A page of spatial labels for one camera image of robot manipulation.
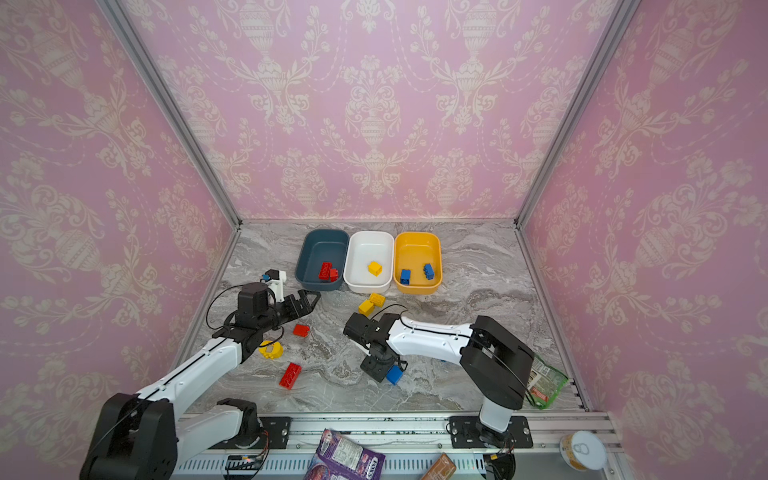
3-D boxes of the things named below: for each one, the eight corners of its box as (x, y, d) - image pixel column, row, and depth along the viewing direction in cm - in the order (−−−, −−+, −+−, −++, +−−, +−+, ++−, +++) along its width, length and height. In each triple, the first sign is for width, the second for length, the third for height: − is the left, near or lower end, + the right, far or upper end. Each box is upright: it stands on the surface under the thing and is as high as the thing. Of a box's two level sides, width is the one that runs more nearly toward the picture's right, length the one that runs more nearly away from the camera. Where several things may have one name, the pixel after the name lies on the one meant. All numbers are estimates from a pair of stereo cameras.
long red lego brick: (280, 386, 84) (278, 383, 82) (292, 364, 87) (289, 361, 85) (292, 390, 83) (289, 387, 81) (302, 368, 87) (300, 365, 85)
